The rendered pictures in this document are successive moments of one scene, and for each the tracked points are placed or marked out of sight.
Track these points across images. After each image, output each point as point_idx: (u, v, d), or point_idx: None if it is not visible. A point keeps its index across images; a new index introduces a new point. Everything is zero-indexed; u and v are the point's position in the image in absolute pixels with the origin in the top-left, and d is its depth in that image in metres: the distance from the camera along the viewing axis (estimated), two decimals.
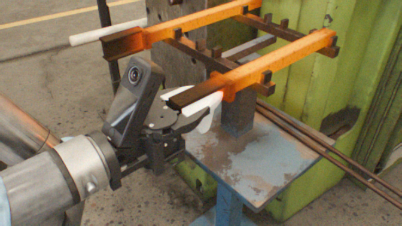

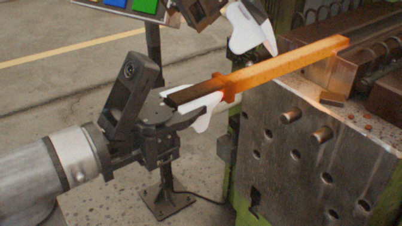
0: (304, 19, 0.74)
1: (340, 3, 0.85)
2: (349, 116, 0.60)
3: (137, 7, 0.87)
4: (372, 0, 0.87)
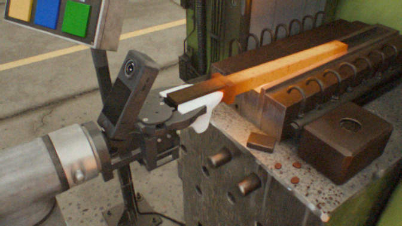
0: (240, 46, 0.66)
1: (289, 25, 0.77)
2: (276, 165, 0.52)
3: (67, 29, 0.79)
4: (326, 21, 0.79)
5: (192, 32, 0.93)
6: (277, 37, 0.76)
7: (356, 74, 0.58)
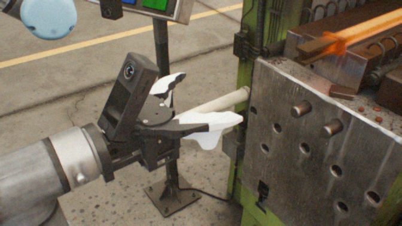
0: (313, 15, 0.75)
1: None
2: (360, 109, 0.62)
3: (148, 3, 0.88)
4: None
5: (250, 10, 1.02)
6: None
7: None
